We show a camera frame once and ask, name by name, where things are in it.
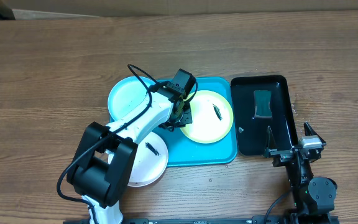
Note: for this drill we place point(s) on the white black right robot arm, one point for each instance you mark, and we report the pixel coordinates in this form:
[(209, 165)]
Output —
[(313, 196)]

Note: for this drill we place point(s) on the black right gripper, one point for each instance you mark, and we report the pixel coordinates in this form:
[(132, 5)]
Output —
[(289, 153)]

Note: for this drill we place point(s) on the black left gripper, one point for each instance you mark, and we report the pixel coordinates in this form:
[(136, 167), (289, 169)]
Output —
[(186, 119)]

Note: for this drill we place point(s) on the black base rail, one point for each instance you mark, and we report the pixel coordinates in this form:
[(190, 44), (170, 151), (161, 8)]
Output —
[(253, 220)]

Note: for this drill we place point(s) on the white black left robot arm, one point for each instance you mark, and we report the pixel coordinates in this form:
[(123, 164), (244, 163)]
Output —
[(104, 159)]

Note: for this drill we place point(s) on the yellow plate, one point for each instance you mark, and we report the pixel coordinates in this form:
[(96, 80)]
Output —
[(212, 117)]

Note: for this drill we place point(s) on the black rectangular tray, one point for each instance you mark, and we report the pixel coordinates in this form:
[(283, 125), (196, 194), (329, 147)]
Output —
[(251, 132)]

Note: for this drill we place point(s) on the light blue plate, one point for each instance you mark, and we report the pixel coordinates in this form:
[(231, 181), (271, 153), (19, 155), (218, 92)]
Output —
[(124, 97)]

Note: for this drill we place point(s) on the white plate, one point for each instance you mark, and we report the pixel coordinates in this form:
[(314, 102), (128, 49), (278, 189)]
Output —
[(150, 161)]

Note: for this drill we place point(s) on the green sponge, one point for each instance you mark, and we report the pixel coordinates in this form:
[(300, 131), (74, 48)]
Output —
[(262, 104)]

